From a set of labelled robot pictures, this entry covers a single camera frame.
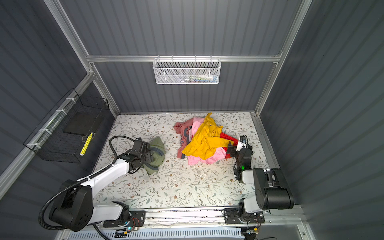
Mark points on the light pink cloth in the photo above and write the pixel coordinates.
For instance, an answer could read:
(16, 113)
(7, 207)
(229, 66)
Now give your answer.
(220, 153)

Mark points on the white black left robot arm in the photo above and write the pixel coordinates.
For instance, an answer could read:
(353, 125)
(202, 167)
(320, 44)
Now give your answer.
(73, 206)

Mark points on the yellow marker pen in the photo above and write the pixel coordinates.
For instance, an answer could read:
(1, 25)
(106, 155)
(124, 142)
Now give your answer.
(86, 144)

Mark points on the olive green cloth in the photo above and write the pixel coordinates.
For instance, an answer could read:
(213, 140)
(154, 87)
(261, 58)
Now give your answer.
(157, 153)

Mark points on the black wire wall basket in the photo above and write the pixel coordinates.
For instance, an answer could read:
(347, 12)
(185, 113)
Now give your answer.
(61, 137)

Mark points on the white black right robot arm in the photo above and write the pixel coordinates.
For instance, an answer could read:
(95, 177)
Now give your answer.
(271, 189)

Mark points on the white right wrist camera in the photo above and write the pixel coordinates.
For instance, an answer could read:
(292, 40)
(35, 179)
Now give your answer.
(242, 143)

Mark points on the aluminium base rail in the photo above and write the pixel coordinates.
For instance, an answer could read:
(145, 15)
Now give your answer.
(201, 216)

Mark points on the yellow cloth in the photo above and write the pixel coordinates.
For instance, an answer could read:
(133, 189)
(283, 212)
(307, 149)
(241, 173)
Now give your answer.
(206, 140)

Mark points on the dusty rose cloth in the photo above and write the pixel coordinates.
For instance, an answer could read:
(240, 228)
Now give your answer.
(183, 129)

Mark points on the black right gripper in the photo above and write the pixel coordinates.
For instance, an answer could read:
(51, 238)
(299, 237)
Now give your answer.
(250, 149)

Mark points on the white wire wall basket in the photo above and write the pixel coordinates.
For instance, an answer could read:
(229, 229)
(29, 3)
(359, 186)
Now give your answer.
(187, 71)

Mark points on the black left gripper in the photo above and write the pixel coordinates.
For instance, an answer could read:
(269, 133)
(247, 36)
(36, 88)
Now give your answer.
(149, 156)

